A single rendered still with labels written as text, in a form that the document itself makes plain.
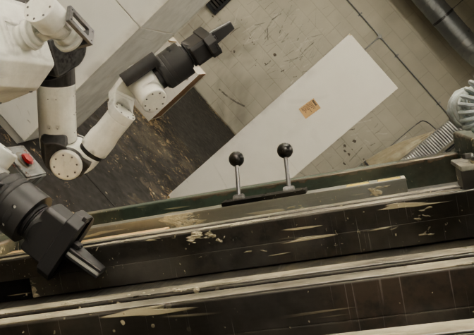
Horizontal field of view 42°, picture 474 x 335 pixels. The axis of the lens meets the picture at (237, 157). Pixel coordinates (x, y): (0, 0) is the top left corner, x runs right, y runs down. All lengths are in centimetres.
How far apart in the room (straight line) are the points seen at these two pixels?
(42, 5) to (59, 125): 38
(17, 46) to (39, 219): 41
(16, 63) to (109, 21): 256
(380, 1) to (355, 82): 456
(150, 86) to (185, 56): 11
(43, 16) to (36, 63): 14
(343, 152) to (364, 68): 459
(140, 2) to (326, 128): 204
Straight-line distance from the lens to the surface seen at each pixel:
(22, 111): 403
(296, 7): 950
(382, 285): 56
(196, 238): 97
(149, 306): 60
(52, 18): 122
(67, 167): 153
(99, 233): 154
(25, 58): 129
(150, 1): 373
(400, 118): 956
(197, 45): 147
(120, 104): 155
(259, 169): 515
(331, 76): 505
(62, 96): 150
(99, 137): 152
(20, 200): 100
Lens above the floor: 175
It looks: 12 degrees down
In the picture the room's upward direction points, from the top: 49 degrees clockwise
